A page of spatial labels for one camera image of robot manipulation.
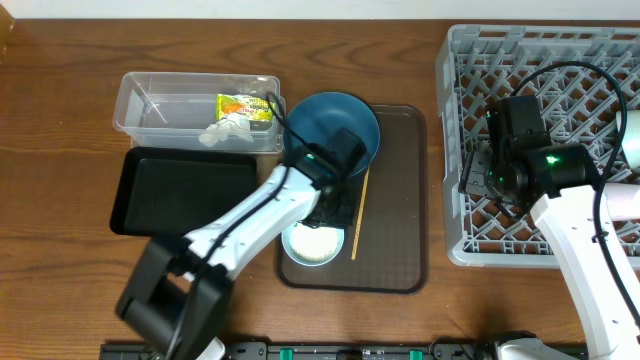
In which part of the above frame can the wooden chopstick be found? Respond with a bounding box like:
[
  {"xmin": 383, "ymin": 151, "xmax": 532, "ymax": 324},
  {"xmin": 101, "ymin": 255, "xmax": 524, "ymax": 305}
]
[{"xmin": 351, "ymin": 168, "xmax": 370, "ymax": 261}]

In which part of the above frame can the light blue small bowl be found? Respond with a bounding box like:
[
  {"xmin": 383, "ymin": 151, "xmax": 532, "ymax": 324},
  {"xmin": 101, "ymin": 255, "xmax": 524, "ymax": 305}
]
[{"xmin": 281, "ymin": 222, "xmax": 345, "ymax": 267}]

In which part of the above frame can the dark blue bowl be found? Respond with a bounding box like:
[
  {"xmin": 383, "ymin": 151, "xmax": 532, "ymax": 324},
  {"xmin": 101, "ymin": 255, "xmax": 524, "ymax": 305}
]
[{"xmin": 283, "ymin": 92, "xmax": 381, "ymax": 176}]

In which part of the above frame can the yellow green snack wrapper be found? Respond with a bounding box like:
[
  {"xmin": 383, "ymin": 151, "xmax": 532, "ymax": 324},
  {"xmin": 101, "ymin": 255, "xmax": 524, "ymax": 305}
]
[{"xmin": 216, "ymin": 94, "xmax": 273, "ymax": 122}]

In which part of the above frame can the white tissue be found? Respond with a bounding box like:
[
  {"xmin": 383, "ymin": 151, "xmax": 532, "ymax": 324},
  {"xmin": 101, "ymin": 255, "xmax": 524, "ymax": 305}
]
[{"xmin": 198, "ymin": 113, "xmax": 253, "ymax": 147}]

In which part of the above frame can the white rice pile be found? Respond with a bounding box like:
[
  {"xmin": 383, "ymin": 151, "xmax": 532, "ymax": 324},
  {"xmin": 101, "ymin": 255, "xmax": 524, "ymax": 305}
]
[{"xmin": 290, "ymin": 224, "xmax": 339, "ymax": 262}]

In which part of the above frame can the white pink cup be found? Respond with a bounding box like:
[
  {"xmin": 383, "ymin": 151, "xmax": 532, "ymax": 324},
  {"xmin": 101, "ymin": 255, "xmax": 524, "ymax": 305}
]
[{"xmin": 604, "ymin": 183, "xmax": 640, "ymax": 221}]

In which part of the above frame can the mint green small bowl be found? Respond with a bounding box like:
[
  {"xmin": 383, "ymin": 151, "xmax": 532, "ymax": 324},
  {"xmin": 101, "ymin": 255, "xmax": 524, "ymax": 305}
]
[{"xmin": 616, "ymin": 110, "xmax": 640, "ymax": 173}]

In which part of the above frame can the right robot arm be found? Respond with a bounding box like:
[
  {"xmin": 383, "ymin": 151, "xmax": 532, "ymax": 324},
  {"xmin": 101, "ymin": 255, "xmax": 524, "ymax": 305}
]
[{"xmin": 459, "ymin": 96, "xmax": 639, "ymax": 359}]

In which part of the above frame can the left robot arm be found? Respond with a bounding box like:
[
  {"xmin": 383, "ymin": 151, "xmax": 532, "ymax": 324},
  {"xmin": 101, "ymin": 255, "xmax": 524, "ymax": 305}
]
[{"xmin": 116, "ymin": 151, "xmax": 371, "ymax": 359}]

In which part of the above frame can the grey dishwasher rack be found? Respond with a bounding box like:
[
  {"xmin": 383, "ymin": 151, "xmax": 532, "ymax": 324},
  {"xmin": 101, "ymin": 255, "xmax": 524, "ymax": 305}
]
[{"xmin": 436, "ymin": 25, "xmax": 639, "ymax": 269}]

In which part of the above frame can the brown serving tray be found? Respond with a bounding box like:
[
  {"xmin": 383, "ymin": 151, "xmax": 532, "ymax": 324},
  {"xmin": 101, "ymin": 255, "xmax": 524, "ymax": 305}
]
[{"xmin": 276, "ymin": 105, "xmax": 428, "ymax": 294}]

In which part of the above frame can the clear plastic bin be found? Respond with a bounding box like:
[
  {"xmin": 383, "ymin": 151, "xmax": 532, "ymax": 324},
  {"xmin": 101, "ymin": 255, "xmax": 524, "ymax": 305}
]
[{"xmin": 113, "ymin": 72, "xmax": 283, "ymax": 154}]

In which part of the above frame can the black plastic tray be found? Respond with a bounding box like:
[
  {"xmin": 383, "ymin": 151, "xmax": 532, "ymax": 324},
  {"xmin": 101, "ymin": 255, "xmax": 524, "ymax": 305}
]
[{"xmin": 110, "ymin": 147, "xmax": 258, "ymax": 236}]

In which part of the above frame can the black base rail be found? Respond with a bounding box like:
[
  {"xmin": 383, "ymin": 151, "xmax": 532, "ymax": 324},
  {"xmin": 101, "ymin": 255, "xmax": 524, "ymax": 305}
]
[{"xmin": 98, "ymin": 341, "xmax": 591, "ymax": 360}]

